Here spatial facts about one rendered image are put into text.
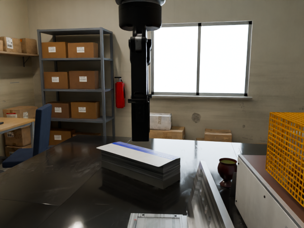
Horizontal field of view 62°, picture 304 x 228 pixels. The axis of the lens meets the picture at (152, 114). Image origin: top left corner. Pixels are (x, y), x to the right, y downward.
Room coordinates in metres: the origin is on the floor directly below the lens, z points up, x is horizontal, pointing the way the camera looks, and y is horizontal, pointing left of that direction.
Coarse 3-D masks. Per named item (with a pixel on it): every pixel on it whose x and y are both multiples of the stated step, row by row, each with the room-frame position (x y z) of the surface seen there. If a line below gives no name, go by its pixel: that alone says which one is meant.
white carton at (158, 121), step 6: (150, 114) 3.83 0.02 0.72; (156, 114) 3.85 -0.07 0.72; (162, 114) 3.87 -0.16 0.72; (168, 114) 3.86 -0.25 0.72; (150, 120) 3.73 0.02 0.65; (156, 120) 3.72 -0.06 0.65; (162, 120) 3.71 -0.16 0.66; (168, 120) 3.69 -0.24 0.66; (150, 126) 3.73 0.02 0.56; (156, 126) 3.71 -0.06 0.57; (162, 126) 3.70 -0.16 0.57; (168, 126) 3.69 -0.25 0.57
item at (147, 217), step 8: (136, 216) 0.75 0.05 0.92; (144, 216) 0.75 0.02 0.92; (152, 216) 0.75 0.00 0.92; (160, 216) 0.75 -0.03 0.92; (168, 216) 0.75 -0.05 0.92; (176, 216) 0.75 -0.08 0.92; (184, 216) 0.76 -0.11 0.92; (128, 224) 0.71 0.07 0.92; (136, 224) 0.71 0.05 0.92; (144, 224) 0.71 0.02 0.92; (152, 224) 0.71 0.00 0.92; (160, 224) 0.71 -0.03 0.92; (168, 224) 0.71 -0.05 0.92; (176, 224) 0.71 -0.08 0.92; (184, 224) 0.71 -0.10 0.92
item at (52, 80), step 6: (48, 72) 4.06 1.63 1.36; (54, 72) 4.04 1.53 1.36; (60, 72) 4.02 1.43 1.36; (66, 72) 4.00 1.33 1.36; (48, 78) 4.06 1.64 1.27; (54, 78) 4.04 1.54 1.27; (60, 78) 4.02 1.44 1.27; (66, 78) 4.00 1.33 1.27; (48, 84) 4.07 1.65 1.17; (54, 84) 4.04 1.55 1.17; (60, 84) 4.02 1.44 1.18; (66, 84) 4.00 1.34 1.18
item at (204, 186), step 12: (204, 168) 0.69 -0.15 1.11; (204, 180) 0.68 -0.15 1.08; (192, 192) 0.74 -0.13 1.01; (204, 192) 0.65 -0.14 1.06; (216, 192) 0.55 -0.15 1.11; (192, 204) 0.70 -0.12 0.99; (204, 204) 0.61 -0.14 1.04; (216, 204) 0.50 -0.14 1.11; (192, 216) 0.66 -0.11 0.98; (204, 216) 0.58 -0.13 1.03; (216, 216) 0.51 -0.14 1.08; (228, 216) 0.45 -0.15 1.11
